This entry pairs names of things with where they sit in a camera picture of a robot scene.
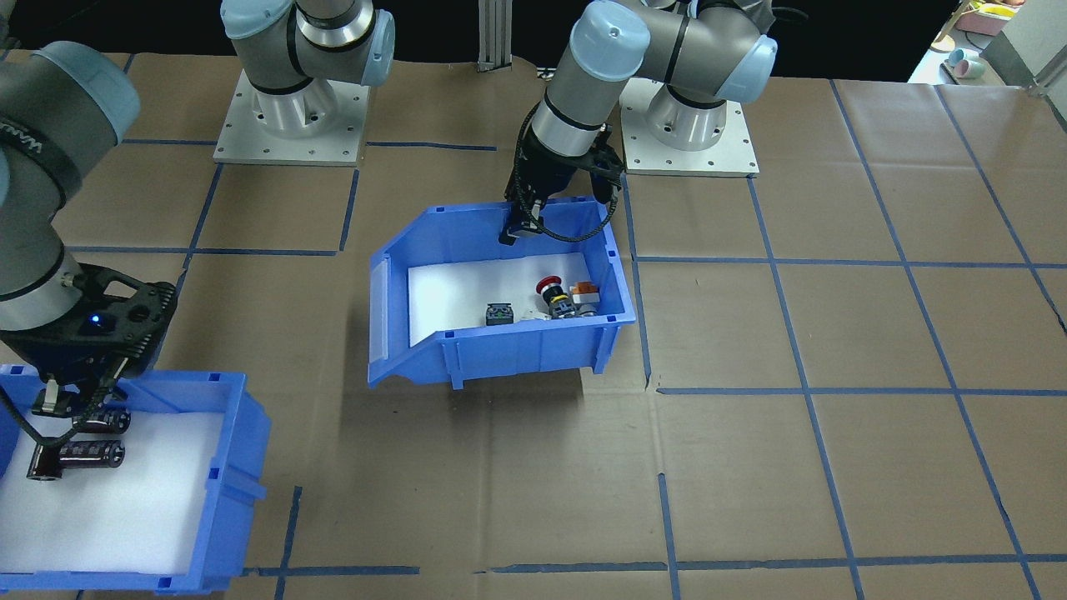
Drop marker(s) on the grey metal frame bar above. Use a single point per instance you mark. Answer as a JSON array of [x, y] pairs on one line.
[[1038, 50]]

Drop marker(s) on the blue bin with capacitors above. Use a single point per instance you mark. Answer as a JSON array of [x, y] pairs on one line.
[[225, 500]]

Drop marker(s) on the pink cup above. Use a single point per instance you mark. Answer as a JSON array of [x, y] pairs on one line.
[[972, 68]]

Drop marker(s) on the black cover cloth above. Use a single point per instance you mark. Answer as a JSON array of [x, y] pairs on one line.
[[433, 25]]

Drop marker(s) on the orange topped switch block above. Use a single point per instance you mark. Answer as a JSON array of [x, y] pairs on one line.
[[586, 296]]

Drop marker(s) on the blue bin with buttons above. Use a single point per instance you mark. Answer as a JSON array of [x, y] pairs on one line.
[[500, 358]]

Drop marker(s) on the small white plastic part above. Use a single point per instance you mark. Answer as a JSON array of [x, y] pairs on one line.
[[529, 317]]

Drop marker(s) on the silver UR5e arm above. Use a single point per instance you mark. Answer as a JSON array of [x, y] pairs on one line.
[[50, 208], [600, 75]]

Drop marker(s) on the short aluminium profile post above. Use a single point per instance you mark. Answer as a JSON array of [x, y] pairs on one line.
[[494, 33]]

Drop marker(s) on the red emergency stop button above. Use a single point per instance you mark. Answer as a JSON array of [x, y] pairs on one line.
[[552, 292]]

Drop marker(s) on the pink basket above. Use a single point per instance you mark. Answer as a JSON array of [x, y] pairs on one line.
[[988, 17]]

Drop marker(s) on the teal cup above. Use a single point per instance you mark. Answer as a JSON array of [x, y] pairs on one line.
[[959, 58]]

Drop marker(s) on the white foam liner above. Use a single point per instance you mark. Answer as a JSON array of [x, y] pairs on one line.
[[458, 292], [142, 508]]

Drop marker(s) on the white square base plate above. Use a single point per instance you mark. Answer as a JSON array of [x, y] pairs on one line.
[[742, 158], [338, 142]]

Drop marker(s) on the silver metal cone tool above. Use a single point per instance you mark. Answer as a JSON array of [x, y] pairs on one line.
[[554, 73]]

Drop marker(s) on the green black push button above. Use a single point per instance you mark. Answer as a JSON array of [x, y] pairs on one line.
[[499, 314]]

